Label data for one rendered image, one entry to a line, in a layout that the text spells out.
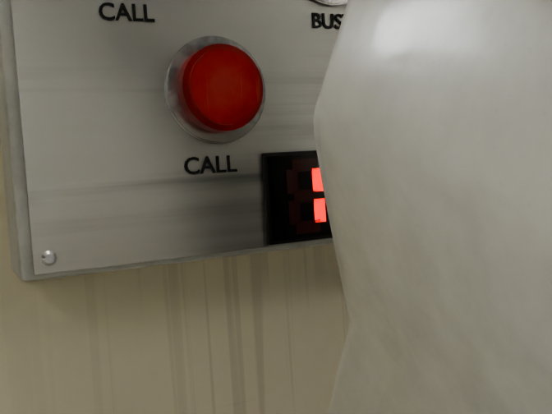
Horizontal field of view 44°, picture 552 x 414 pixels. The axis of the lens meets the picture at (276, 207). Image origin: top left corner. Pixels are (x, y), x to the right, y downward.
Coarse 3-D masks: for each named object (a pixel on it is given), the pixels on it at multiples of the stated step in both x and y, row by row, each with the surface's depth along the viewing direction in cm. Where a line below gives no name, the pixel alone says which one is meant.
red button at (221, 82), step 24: (216, 48) 23; (192, 72) 23; (216, 72) 23; (240, 72) 24; (192, 96) 23; (216, 96) 23; (240, 96) 24; (192, 120) 24; (216, 120) 23; (240, 120) 24
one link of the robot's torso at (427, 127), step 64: (384, 0) 10; (448, 0) 9; (512, 0) 8; (384, 64) 10; (448, 64) 9; (512, 64) 8; (320, 128) 13; (384, 128) 10; (448, 128) 9; (512, 128) 8; (384, 192) 11; (448, 192) 10; (512, 192) 8; (384, 256) 13; (448, 256) 10; (512, 256) 9; (384, 320) 15; (448, 320) 12; (512, 320) 10; (384, 384) 16; (448, 384) 13; (512, 384) 11
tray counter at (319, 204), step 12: (300, 168) 26; (312, 168) 26; (288, 180) 25; (312, 180) 26; (288, 192) 25; (300, 192) 26; (312, 192) 26; (288, 204) 25; (324, 204) 26; (300, 216) 26; (324, 216) 26; (300, 228) 26; (312, 228) 26
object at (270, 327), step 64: (0, 192) 24; (0, 256) 24; (256, 256) 28; (320, 256) 30; (0, 320) 24; (64, 320) 25; (128, 320) 26; (192, 320) 27; (256, 320) 28; (320, 320) 30; (0, 384) 24; (64, 384) 25; (128, 384) 26; (192, 384) 27; (256, 384) 28; (320, 384) 30
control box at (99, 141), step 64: (0, 0) 21; (64, 0) 22; (128, 0) 23; (192, 0) 24; (256, 0) 25; (320, 0) 26; (0, 64) 22; (64, 64) 22; (128, 64) 23; (256, 64) 25; (320, 64) 26; (0, 128) 24; (64, 128) 22; (128, 128) 23; (192, 128) 24; (256, 128) 25; (64, 192) 22; (128, 192) 23; (192, 192) 24; (256, 192) 25; (320, 192) 26; (64, 256) 22; (128, 256) 23; (192, 256) 24
